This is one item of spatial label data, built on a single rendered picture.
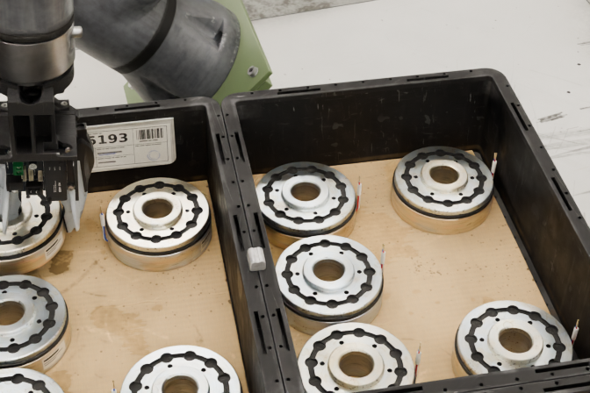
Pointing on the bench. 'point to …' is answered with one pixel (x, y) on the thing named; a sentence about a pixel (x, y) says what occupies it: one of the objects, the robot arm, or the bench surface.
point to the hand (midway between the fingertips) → (42, 217)
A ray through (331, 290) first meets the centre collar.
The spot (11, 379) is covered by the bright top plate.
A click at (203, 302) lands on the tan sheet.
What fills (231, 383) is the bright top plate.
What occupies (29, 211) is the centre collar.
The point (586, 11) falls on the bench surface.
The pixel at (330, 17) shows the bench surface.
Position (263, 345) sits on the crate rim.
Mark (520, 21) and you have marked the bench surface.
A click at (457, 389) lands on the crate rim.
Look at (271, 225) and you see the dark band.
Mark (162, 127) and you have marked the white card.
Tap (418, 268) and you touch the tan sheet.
